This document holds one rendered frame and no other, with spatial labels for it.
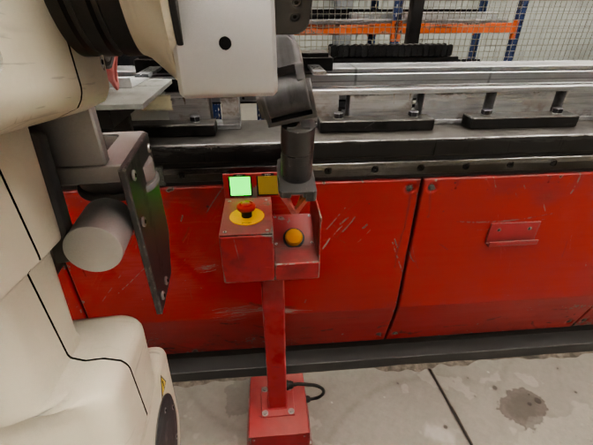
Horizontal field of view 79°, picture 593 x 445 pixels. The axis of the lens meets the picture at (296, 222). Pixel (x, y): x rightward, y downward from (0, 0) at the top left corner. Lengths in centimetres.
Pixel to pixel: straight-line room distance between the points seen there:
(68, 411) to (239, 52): 28
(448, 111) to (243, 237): 68
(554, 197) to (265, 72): 111
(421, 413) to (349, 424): 25
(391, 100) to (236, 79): 87
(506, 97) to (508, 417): 101
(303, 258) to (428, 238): 47
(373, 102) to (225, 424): 108
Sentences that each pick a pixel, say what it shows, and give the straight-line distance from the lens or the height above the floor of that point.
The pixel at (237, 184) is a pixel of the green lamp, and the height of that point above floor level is 81.
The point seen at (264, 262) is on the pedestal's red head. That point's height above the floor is 71.
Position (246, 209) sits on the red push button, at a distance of 73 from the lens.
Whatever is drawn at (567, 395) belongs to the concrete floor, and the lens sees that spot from 167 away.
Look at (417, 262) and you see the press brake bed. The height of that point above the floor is 49.
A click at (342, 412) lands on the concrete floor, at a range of 136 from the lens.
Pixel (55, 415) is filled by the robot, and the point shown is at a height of 90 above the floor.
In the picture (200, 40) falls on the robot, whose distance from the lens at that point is 20.
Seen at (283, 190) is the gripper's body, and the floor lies 88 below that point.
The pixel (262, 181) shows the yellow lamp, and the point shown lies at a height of 82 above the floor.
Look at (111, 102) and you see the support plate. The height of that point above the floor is 100.
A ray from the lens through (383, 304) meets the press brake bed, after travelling 123.
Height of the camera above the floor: 116
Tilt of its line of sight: 31 degrees down
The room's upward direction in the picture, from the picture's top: straight up
